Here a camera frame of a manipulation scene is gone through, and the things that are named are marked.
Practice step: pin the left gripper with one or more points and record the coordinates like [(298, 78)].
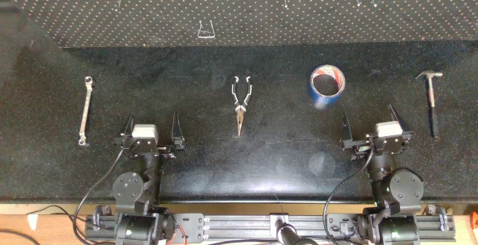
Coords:
[(140, 148)]

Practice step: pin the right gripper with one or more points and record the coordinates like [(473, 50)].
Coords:
[(388, 145)]

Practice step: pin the roll of blue tape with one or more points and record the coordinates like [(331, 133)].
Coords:
[(318, 98)]

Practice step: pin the hammer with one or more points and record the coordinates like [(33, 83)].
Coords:
[(432, 95)]

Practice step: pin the wrench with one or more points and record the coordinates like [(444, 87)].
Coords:
[(86, 107)]

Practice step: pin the black and white pliers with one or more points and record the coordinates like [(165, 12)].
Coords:
[(240, 111)]

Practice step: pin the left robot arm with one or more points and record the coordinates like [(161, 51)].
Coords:
[(128, 190)]

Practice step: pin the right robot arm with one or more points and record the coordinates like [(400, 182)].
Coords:
[(405, 192)]

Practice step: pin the black pegboard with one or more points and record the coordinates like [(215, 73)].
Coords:
[(242, 13)]

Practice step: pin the black pole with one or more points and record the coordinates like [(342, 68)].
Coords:
[(293, 235)]

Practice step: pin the orange object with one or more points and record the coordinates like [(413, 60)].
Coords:
[(475, 222)]

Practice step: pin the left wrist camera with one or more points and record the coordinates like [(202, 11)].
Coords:
[(145, 132)]

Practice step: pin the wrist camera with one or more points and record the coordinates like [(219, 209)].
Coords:
[(145, 132), (388, 128)]

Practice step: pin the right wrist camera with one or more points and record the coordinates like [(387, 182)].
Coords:
[(388, 128)]

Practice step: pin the mounting rail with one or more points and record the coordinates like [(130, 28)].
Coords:
[(239, 227)]

